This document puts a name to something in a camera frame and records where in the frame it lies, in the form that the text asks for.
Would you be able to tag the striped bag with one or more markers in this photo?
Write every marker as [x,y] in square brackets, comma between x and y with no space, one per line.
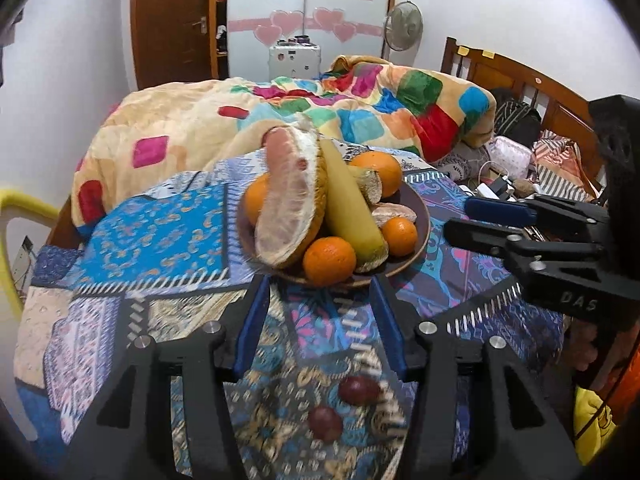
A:
[565,160]

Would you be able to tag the brown round plate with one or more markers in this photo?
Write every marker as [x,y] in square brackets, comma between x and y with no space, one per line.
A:
[414,255]

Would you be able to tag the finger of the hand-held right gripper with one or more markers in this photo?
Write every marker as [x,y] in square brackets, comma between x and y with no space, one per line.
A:
[475,237]
[500,209]

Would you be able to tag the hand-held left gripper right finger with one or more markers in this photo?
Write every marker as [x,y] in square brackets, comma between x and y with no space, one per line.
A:
[389,327]

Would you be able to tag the brown wooden door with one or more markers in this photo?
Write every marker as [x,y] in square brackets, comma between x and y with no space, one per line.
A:
[170,20]

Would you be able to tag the small pomelo piece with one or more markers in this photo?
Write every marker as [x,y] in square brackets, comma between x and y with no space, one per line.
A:
[396,212]

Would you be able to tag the colourful checked blanket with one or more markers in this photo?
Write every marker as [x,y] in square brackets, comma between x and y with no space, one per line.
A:
[175,125]

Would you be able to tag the standing fan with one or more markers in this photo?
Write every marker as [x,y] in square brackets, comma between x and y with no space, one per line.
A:
[404,25]

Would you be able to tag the white appliance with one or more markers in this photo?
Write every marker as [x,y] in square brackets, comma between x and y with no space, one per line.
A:
[293,62]

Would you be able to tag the white charger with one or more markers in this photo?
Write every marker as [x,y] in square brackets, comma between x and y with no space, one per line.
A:
[492,189]

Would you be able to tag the person's right hand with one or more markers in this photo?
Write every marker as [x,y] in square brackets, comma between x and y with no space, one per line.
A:
[582,350]

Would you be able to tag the medium orange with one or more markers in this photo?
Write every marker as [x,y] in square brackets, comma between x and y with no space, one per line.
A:
[330,261]

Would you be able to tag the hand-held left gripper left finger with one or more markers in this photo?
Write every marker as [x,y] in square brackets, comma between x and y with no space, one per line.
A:
[250,327]

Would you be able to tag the large orange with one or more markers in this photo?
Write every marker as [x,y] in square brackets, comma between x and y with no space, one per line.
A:
[386,172]

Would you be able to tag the large pomelo piece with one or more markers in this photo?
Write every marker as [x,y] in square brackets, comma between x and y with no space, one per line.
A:
[290,195]

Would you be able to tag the yellow chair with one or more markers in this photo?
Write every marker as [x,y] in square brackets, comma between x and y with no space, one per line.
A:
[20,205]

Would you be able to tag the wooden bed headboard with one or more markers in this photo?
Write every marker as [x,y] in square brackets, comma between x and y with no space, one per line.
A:
[525,80]

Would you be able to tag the pink quilted bag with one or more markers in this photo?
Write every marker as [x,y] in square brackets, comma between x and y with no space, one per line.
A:
[510,156]

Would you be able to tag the small orange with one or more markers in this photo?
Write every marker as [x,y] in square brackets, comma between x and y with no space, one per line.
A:
[255,200]
[400,236]

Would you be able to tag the yellow cloth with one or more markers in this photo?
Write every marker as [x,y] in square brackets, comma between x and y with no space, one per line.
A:
[595,420]

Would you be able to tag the black backpack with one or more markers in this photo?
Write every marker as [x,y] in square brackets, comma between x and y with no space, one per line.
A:
[517,117]

